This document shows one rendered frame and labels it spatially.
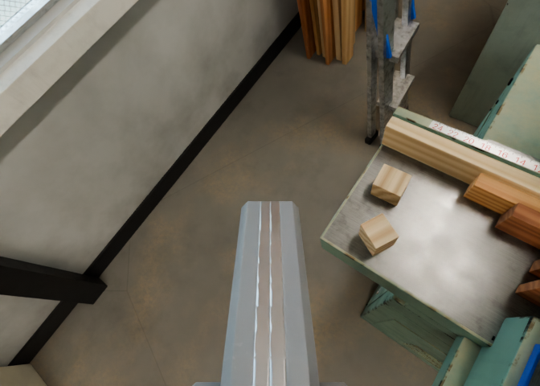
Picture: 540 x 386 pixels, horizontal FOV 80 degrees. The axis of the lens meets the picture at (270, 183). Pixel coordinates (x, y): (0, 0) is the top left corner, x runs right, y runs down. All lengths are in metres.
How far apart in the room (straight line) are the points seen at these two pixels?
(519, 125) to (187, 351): 1.29
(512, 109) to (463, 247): 0.33
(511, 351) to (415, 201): 0.20
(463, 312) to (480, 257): 0.07
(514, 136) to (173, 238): 1.31
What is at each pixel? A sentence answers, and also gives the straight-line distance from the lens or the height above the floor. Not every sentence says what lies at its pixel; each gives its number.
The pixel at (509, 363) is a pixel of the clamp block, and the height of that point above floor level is 0.96.
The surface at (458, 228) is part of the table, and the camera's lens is 0.50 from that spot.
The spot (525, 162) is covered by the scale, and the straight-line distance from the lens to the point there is 0.50.
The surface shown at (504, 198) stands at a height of 0.94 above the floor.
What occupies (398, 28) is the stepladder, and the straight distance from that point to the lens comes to 1.28.
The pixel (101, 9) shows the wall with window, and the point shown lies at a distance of 1.12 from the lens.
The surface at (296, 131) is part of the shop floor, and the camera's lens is 1.62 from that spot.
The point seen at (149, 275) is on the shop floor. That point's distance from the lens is 1.59.
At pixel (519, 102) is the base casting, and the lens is 0.76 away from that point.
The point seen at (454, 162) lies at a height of 0.94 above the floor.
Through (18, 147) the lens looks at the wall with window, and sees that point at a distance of 1.21.
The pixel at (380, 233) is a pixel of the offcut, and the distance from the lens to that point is 0.42.
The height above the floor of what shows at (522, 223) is 0.94.
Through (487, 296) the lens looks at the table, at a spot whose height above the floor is 0.90.
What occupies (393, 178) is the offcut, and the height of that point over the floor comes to 0.94.
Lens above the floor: 1.35
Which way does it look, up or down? 64 degrees down
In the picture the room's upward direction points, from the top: 25 degrees counter-clockwise
